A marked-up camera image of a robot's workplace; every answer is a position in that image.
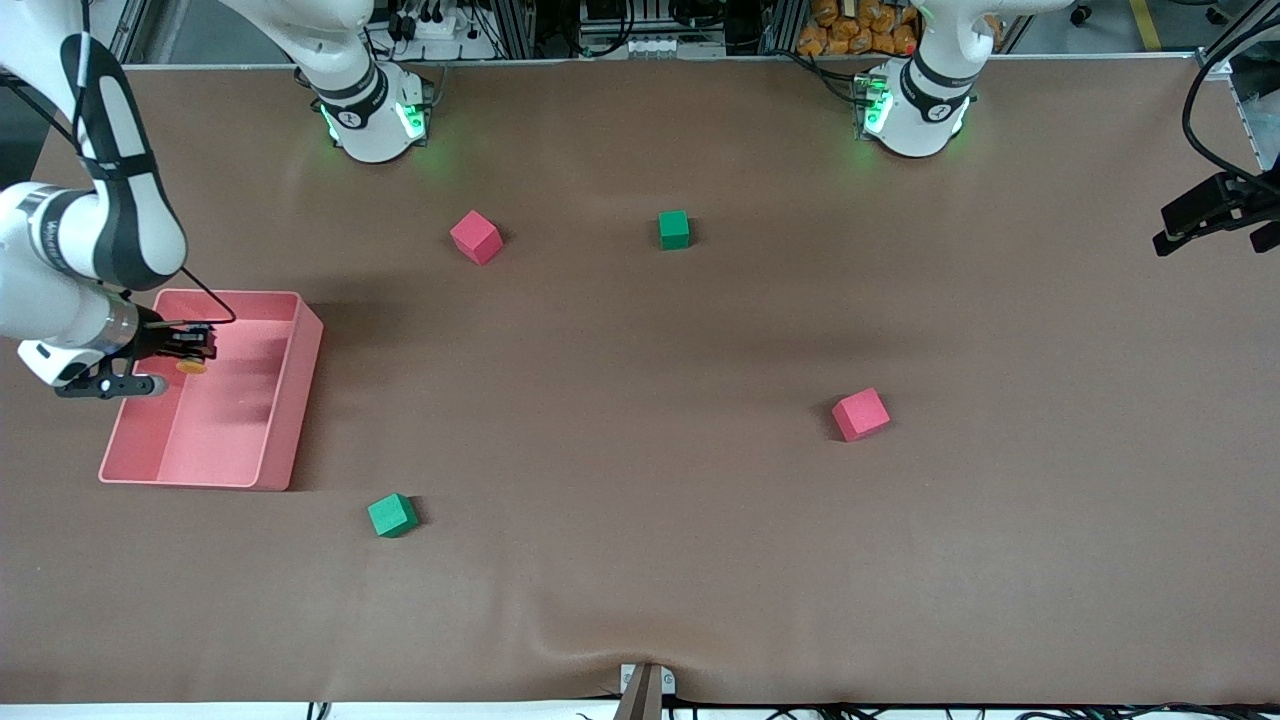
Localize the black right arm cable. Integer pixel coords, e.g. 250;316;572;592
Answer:
0;0;238;329

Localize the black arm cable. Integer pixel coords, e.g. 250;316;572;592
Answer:
0;0;238;329
1182;0;1280;186

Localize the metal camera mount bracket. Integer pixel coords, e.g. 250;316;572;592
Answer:
612;662;678;720

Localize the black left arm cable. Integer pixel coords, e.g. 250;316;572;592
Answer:
1182;0;1280;186

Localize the aluminium frame post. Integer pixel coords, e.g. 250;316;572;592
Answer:
500;0;536;59
765;0;801;56

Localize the pink foam cube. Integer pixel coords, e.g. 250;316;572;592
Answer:
449;210;504;267
831;387;892;443

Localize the pink plastic bin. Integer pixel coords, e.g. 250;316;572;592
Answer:
98;289;325;492

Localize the orange packets pile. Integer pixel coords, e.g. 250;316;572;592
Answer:
797;0;921;58

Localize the brown table cover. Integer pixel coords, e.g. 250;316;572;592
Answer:
0;55;1280;706

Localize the white power strip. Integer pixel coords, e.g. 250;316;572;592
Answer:
395;5;481;43

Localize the white terminal strip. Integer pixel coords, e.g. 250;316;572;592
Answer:
622;36;726;59

